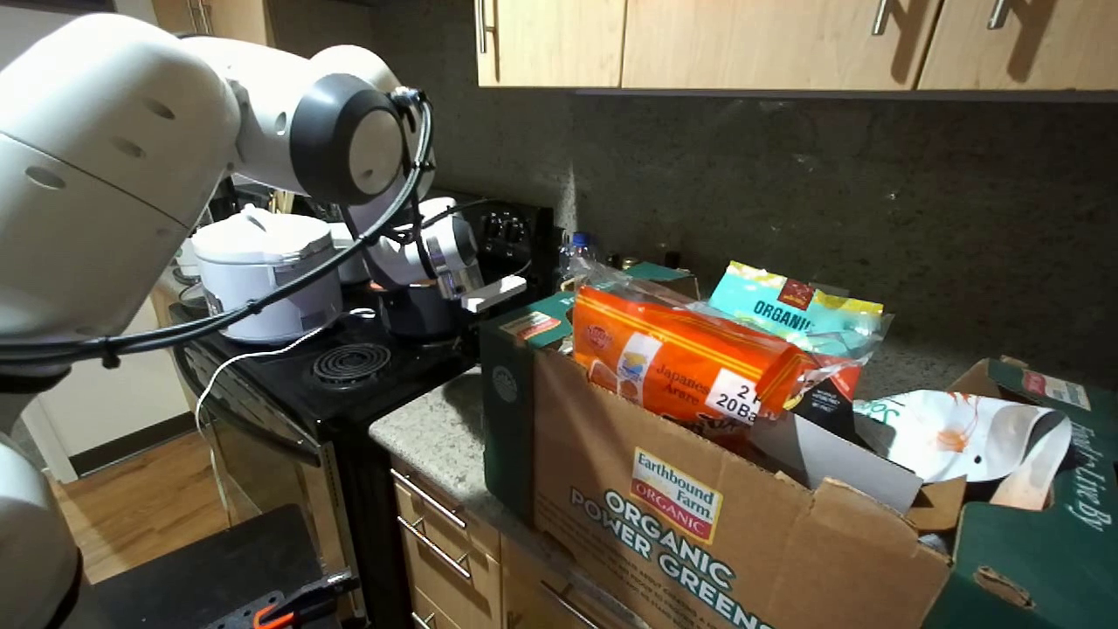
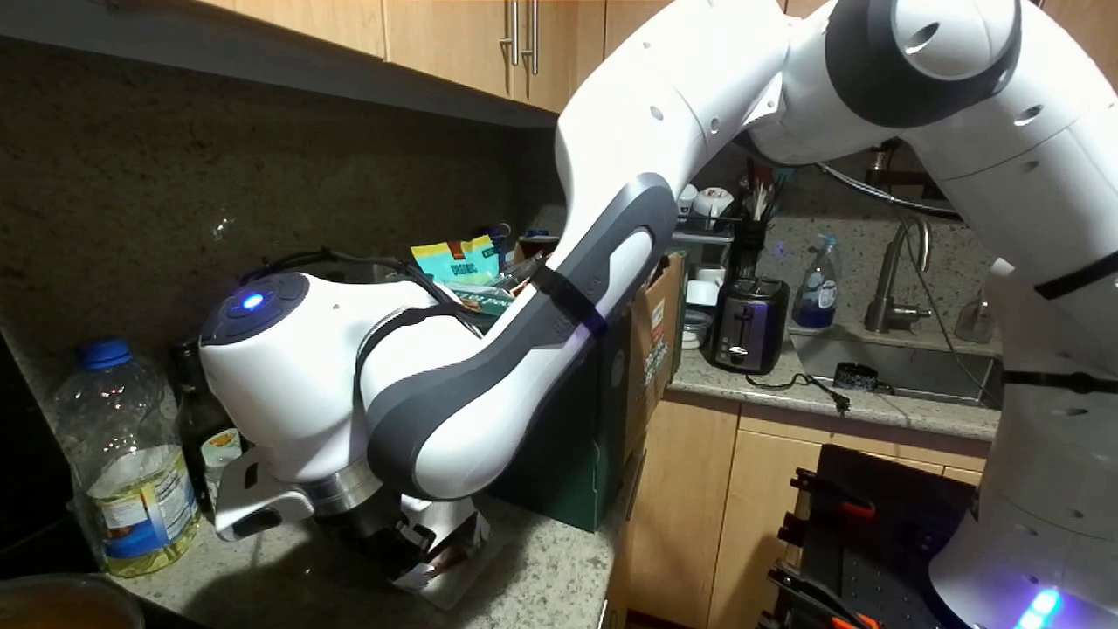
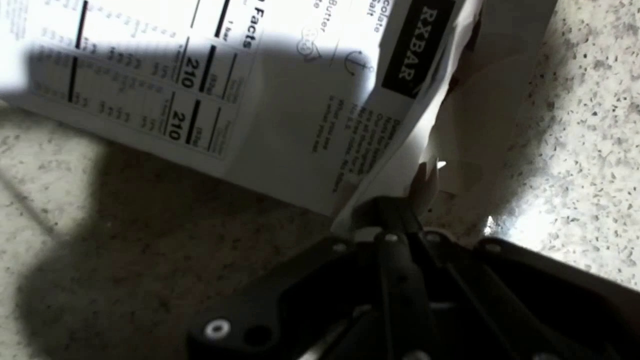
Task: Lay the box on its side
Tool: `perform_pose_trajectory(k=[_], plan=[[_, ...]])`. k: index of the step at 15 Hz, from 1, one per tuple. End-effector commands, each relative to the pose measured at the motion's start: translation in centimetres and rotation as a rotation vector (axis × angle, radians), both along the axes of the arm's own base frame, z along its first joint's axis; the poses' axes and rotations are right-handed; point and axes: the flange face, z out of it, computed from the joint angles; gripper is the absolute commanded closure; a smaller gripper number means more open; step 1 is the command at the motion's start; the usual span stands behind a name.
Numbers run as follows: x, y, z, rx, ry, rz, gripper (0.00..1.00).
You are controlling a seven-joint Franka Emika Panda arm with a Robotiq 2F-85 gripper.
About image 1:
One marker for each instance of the white plastic bag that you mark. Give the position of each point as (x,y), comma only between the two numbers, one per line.
(953,433)

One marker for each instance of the green open cardboard box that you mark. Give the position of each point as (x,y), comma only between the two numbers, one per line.
(1049,546)

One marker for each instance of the orange bread bag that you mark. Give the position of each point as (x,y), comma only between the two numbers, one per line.
(676,363)

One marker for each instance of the black stove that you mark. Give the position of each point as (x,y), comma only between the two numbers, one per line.
(291,403)

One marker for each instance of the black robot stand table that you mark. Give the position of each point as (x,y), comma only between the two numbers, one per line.
(195,570)

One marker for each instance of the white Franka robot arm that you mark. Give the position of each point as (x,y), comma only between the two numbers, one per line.
(107,151)

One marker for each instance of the wooden drawer cabinet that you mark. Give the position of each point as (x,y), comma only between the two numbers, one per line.
(449,546)

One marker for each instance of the white rice cooker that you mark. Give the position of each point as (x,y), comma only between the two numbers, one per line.
(262,276)

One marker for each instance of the clear jug with blue cap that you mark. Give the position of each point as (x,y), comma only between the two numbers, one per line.
(579,248)

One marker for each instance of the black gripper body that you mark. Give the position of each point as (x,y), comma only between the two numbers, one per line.
(413,311)

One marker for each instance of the black orange clamp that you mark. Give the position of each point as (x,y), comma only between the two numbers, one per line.
(300,601)

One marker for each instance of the wooden upper cabinet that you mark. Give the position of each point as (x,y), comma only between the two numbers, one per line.
(756,39)

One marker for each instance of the green brown produce cardboard box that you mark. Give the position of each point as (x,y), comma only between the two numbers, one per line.
(698,511)

